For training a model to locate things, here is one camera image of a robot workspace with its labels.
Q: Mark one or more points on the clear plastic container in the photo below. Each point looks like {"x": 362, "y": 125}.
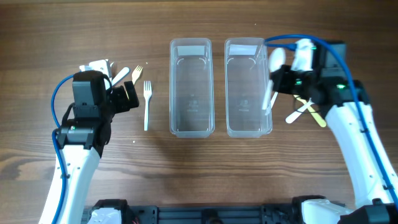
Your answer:
{"x": 191, "y": 88}
{"x": 248, "y": 113}

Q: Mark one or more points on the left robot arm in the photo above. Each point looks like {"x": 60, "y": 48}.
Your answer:
{"x": 79, "y": 140}

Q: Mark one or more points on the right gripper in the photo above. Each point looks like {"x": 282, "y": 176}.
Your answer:
{"x": 281, "y": 83}

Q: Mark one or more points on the pale blue plastic fork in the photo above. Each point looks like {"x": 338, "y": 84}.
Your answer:
{"x": 120, "y": 76}

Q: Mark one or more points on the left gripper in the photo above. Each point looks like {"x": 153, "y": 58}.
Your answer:
{"x": 119, "y": 93}

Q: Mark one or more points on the left clear plastic container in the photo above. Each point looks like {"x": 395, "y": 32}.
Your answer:
{"x": 191, "y": 88}

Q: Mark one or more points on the white spoon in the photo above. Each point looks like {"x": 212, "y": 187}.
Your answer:
{"x": 276, "y": 60}
{"x": 273, "y": 99}

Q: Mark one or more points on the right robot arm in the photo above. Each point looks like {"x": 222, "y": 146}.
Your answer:
{"x": 315, "y": 71}

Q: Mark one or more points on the yellow plastic spoon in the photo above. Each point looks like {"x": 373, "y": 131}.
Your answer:
{"x": 321, "y": 122}

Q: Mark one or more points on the white plastic fork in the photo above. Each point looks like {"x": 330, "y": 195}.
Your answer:
{"x": 147, "y": 95}

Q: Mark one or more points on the right clear plastic container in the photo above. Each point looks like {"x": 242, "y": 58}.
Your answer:
{"x": 248, "y": 113}

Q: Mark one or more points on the white spoon crossing yellow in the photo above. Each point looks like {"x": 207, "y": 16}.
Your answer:
{"x": 292, "y": 117}

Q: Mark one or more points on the yellow plastic fork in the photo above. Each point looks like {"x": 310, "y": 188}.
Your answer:
{"x": 136, "y": 74}

